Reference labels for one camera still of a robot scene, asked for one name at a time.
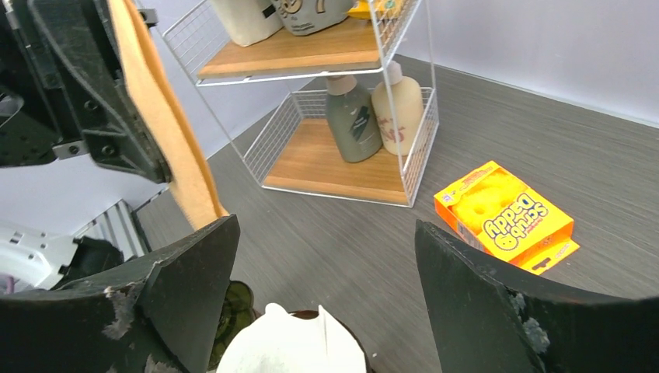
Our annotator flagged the orange sponge box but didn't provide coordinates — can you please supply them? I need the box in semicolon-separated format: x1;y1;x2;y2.
434;161;580;275

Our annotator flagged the yellow snack bag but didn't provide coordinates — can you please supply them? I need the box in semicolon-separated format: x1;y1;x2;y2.
347;0;406;19

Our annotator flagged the dark green glass dripper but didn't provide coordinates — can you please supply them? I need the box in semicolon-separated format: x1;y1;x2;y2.
207;281;257;371

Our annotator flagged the cream pump bottle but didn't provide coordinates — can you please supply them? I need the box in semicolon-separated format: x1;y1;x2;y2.
371;61;424;157

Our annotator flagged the white cup on shelf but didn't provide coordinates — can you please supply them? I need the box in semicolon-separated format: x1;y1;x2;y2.
211;0;284;47

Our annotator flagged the amber brown glass dripper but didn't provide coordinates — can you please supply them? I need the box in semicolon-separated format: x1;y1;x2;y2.
289;310;376;373

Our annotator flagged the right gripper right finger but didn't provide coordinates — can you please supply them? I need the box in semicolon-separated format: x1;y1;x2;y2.
414;220;658;372

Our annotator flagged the grey green pump bottle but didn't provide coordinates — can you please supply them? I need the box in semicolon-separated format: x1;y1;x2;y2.
326;75;383;163

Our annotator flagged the white wire wooden shelf rack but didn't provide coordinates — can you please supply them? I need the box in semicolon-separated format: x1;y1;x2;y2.
162;1;438;207

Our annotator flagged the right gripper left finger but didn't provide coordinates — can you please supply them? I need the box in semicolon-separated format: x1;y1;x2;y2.
1;215;241;372

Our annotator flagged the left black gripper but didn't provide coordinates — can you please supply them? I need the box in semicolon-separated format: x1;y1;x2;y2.
1;1;172;183

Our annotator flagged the brown paper coffee filter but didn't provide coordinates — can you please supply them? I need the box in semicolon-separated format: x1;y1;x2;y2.
108;0;228;230

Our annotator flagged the cartoon printed round tin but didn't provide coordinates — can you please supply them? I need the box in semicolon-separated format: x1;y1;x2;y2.
270;0;355;36

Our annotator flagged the white paper coffee filter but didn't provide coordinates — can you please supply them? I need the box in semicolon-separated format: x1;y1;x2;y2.
215;303;371;372

